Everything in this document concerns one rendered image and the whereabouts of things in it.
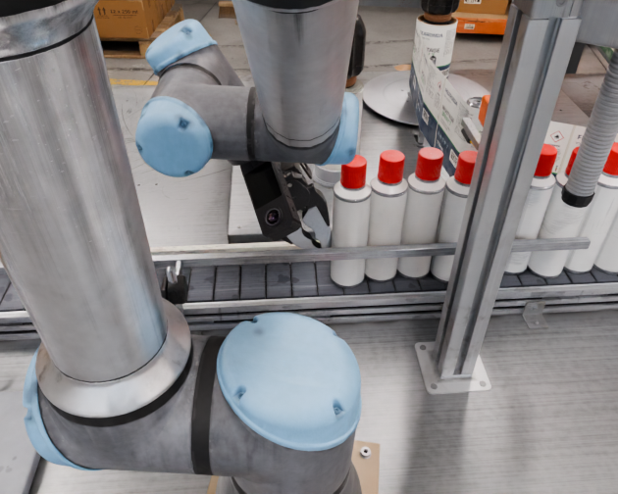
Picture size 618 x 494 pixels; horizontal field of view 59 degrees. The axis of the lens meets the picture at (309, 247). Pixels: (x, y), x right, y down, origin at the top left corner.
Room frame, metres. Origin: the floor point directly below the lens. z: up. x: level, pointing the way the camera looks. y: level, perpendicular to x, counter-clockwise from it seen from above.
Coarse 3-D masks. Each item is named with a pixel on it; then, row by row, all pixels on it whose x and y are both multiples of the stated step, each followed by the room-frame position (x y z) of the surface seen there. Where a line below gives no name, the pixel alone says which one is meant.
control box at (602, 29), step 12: (588, 0) 0.47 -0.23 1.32; (600, 0) 0.46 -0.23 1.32; (612, 0) 0.46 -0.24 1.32; (588, 12) 0.47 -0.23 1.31; (600, 12) 0.46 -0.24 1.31; (612, 12) 0.46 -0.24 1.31; (588, 24) 0.47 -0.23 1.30; (600, 24) 0.46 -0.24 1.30; (612, 24) 0.46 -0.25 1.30; (588, 36) 0.46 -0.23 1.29; (600, 36) 0.46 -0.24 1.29; (612, 36) 0.46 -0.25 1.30
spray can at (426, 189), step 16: (432, 160) 0.62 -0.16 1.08; (416, 176) 0.63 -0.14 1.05; (432, 176) 0.62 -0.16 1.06; (416, 192) 0.61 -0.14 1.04; (432, 192) 0.61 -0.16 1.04; (416, 208) 0.61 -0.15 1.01; (432, 208) 0.61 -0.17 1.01; (416, 224) 0.61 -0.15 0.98; (432, 224) 0.61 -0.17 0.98; (416, 240) 0.61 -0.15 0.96; (432, 240) 0.61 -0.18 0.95; (400, 272) 0.62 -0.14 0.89; (416, 272) 0.61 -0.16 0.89
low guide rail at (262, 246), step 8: (152, 248) 0.64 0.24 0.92; (160, 248) 0.64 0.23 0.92; (168, 248) 0.64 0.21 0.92; (176, 248) 0.64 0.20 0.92; (184, 248) 0.64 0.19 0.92; (192, 248) 0.64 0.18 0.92; (200, 248) 0.64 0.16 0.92; (208, 248) 0.64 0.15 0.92; (216, 248) 0.64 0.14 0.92; (224, 248) 0.64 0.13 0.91; (232, 248) 0.64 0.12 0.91; (240, 248) 0.64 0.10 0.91; (248, 248) 0.64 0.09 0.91; (256, 248) 0.64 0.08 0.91; (264, 248) 0.64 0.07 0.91; (272, 248) 0.64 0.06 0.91; (280, 248) 0.64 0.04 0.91; (288, 248) 0.65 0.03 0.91; (296, 248) 0.65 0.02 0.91
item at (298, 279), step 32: (0, 288) 0.59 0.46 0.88; (160, 288) 0.59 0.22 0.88; (192, 288) 0.59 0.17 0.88; (224, 288) 0.59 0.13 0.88; (256, 288) 0.59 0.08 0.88; (288, 288) 0.59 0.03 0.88; (320, 288) 0.59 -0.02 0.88; (352, 288) 0.59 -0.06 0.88; (384, 288) 0.59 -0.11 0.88; (416, 288) 0.59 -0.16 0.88
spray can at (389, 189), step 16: (384, 160) 0.62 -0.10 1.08; (400, 160) 0.61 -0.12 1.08; (384, 176) 0.61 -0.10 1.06; (400, 176) 0.61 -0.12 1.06; (384, 192) 0.60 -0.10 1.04; (400, 192) 0.60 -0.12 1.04; (384, 208) 0.60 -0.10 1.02; (400, 208) 0.61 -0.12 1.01; (384, 224) 0.60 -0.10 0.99; (400, 224) 0.61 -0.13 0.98; (368, 240) 0.61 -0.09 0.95; (384, 240) 0.60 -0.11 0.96; (400, 240) 0.62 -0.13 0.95; (368, 272) 0.61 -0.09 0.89; (384, 272) 0.60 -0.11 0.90
